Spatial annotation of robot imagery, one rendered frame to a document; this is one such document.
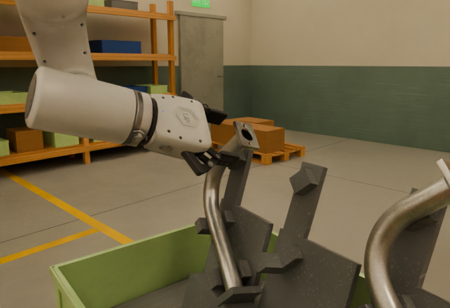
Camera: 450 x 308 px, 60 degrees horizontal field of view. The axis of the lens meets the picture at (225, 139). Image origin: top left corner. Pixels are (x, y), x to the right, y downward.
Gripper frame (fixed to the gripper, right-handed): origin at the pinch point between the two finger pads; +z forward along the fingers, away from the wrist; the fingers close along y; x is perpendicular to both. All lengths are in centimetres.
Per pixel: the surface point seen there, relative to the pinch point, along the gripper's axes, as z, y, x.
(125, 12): 118, 415, 252
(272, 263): 3.8, -22.2, 1.1
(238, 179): 6.6, -3.8, 6.5
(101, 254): -12.6, -10.3, 27.5
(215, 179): 2.7, -3.2, 8.2
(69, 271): -17.9, -12.8, 29.2
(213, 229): 1.7, -12.2, 11.0
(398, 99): 518, 295, 148
